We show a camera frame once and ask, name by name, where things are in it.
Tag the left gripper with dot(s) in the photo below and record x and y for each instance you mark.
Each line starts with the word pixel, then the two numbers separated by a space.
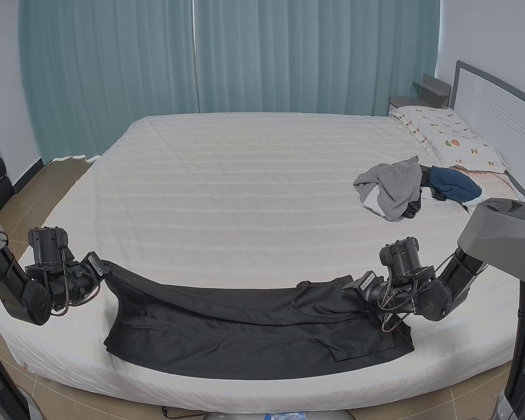
pixel 76 289

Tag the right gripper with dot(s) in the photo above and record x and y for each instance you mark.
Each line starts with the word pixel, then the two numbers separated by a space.
pixel 391 299

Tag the black long-sleeved top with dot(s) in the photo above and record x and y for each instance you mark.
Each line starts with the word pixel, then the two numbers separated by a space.
pixel 245 339

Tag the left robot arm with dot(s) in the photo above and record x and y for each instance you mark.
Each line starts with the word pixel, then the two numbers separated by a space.
pixel 8 278

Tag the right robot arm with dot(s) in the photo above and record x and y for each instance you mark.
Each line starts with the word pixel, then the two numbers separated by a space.
pixel 498 239

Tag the bed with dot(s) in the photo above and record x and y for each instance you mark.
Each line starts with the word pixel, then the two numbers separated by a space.
pixel 245 169

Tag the black garment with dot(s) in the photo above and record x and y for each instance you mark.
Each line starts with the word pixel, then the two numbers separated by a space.
pixel 413 210

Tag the white garment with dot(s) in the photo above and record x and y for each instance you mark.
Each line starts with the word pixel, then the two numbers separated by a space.
pixel 372 203
pixel 473 201

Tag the grey garment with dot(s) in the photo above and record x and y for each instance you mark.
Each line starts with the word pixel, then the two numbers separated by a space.
pixel 393 186

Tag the dark blue garment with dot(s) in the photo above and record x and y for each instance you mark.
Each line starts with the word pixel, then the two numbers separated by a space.
pixel 455 184

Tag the white printed pillow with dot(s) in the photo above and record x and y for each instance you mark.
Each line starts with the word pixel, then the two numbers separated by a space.
pixel 446 134

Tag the grey bedside table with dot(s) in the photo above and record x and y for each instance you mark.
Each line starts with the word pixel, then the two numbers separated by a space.
pixel 433 86

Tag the blue-green curtain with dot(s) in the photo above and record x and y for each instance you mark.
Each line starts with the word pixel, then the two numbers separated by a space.
pixel 310 37
pixel 113 59

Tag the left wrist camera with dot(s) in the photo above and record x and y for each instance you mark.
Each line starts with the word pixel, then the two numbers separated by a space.
pixel 97 267

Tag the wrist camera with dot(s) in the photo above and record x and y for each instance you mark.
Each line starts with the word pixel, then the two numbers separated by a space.
pixel 97 267
pixel 366 281

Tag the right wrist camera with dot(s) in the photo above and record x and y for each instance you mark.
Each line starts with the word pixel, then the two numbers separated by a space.
pixel 366 281

